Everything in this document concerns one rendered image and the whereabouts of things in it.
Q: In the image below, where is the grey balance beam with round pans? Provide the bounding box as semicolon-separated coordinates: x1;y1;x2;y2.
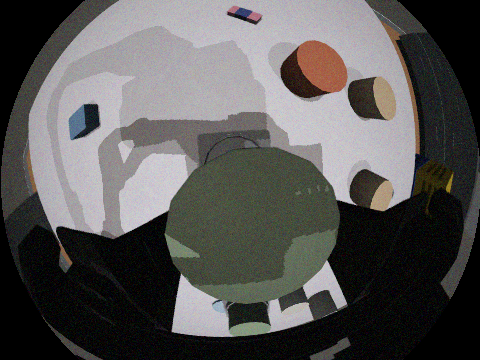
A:
197;129;271;317

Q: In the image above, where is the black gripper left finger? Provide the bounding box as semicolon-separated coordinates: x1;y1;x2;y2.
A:
56;211;181;332

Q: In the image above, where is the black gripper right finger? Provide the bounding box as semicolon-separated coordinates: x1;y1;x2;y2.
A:
327;191;428;305

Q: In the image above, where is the pink eraser with blue sleeve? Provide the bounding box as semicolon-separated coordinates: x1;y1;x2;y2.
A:
228;5;263;24

